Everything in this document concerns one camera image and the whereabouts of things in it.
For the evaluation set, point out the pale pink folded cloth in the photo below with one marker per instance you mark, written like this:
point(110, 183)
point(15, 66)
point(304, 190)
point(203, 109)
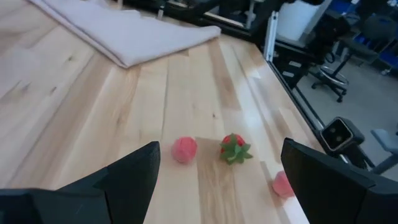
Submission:
point(140, 34)

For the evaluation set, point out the black table-level camera box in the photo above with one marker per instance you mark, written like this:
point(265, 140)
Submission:
point(337, 137)

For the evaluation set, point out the pink toy fruit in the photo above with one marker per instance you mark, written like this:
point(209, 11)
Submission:
point(184, 150)
point(281, 186)

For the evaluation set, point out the black office stool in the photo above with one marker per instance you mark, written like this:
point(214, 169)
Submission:
point(357, 48)

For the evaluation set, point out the red toy strawberry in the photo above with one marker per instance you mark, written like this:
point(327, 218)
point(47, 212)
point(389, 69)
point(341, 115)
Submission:
point(234, 149)

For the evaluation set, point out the white panel box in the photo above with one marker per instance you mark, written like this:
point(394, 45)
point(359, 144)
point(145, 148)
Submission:
point(298, 21)

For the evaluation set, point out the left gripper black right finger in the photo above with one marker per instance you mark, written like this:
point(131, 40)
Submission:
point(335, 193)

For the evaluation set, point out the black control box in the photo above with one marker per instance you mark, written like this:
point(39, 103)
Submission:
point(298, 62)

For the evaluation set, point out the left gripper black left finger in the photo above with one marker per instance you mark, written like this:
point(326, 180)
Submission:
point(124, 186)

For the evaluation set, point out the silver aluminium post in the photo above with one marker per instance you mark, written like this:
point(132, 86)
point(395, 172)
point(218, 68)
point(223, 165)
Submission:
point(271, 37)

